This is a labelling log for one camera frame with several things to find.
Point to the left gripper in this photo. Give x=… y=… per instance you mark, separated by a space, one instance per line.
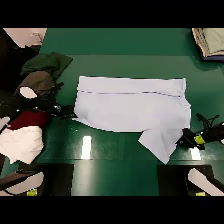
x=65 y=111

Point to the beige folded garment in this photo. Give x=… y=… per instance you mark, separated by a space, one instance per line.
x=198 y=41

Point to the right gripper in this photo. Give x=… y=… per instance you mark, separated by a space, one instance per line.
x=190 y=137

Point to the dark red garment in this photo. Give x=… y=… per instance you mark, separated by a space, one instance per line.
x=30 y=119

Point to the dark green garment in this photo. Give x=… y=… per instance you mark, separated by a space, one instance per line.
x=46 y=64

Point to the grey-brown garment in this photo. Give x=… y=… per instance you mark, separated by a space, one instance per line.
x=38 y=81

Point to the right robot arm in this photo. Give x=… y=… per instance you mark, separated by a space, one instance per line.
x=206 y=181

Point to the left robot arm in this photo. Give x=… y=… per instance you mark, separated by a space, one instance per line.
x=23 y=181

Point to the white garment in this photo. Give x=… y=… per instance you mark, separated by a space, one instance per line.
x=23 y=143

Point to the white T-shirt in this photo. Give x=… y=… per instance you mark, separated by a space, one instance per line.
x=133 y=106

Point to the pale green folded garment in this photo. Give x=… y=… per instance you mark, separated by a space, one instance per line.
x=215 y=40

